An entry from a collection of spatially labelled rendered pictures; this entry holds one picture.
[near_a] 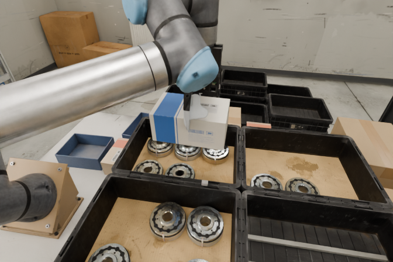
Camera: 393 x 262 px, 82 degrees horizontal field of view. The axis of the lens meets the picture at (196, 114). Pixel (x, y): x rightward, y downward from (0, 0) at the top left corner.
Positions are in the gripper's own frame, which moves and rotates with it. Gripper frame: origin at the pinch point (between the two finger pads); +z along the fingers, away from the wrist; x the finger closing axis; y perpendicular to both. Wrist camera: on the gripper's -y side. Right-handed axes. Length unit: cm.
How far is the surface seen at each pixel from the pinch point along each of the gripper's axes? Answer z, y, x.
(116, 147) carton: 33, -38, 15
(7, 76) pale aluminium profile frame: 53, -192, 96
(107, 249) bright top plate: 24.8, -15.6, -28.3
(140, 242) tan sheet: 27.8, -9.0, -23.6
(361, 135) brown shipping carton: 24, 65, 34
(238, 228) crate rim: 17.6, 16.2, -20.1
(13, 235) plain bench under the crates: 41, -56, -25
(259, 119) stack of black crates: 72, 32, 107
